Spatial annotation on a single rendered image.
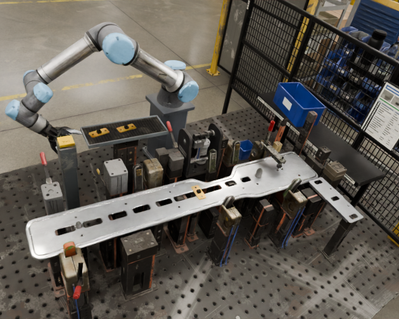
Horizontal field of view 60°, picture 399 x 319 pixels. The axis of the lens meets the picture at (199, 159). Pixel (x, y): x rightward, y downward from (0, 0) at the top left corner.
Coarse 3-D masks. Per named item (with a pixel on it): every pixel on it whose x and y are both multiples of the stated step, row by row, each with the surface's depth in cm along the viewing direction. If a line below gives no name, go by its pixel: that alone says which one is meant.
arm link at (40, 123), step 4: (40, 116) 150; (40, 120) 149; (44, 120) 151; (36, 124) 148; (40, 124) 149; (44, 124) 150; (28, 128) 150; (32, 128) 149; (36, 128) 149; (40, 128) 150; (36, 132) 151
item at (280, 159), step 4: (264, 144) 182; (268, 144) 183; (264, 148) 182; (268, 148) 179; (272, 148) 180; (268, 152) 180; (272, 152) 178; (276, 152) 178; (272, 156) 177; (276, 156) 175; (280, 156) 176; (276, 160) 175; (280, 160) 173; (284, 160) 174; (280, 164) 173
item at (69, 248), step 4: (64, 244) 115; (68, 244) 115; (72, 244) 115; (64, 248) 115; (68, 248) 115; (72, 248) 116; (64, 252) 117; (68, 252) 117; (72, 252) 118; (68, 256) 120
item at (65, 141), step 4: (64, 136) 148; (68, 136) 149; (60, 140) 146; (64, 140) 146; (68, 140) 147; (72, 140) 147; (60, 144) 144; (64, 144) 144; (68, 144) 145; (72, 144) 146
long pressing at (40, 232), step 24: (240, 168) 175; (264, 168) 178; (288, 168) 181; (144, 192) 152; (168, 192) 155; (216, 192) 159; (240, 192) 162; (264, 192) 165; (48, 216) 135; (72, 216) 137; (96, 216) 139; (144, 216) 142; (168, 216) 144; (48, 240) 127; (72, 240) 129; (96, 240) 131
